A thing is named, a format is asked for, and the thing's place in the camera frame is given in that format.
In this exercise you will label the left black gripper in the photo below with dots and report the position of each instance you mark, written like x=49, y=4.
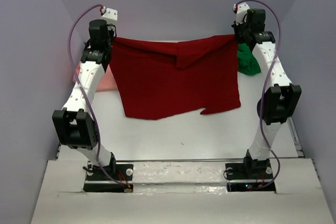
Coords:
x=110, y=29

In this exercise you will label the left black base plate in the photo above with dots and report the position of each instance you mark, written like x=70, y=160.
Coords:
x=96, y=181

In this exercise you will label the green t shirt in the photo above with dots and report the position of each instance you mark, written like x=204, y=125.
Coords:
x=247, y=63

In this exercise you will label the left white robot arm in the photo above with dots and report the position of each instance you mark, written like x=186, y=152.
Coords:
x=76, y=125

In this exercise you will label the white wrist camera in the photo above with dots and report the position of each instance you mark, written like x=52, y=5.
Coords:
x=109, y=15
x=240, y=10

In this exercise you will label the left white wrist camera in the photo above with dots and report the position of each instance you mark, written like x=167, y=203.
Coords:
x=109, y=15

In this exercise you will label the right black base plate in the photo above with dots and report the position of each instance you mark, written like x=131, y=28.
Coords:
x=240, y=180

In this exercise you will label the pink folded t shirt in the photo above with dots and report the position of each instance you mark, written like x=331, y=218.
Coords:
x=107, y=82

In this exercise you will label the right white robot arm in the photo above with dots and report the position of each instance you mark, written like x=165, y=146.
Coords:
x=279, y=96

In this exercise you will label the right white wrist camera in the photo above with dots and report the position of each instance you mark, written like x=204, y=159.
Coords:
x=240, y=10

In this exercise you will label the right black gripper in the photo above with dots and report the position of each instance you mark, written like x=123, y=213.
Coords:
x=240, y=40

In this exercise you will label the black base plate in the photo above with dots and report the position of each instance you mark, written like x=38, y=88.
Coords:
x=96, y=181
x=240, y=180

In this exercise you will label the red t shirt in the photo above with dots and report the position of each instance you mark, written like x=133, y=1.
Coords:
x=161, y=79

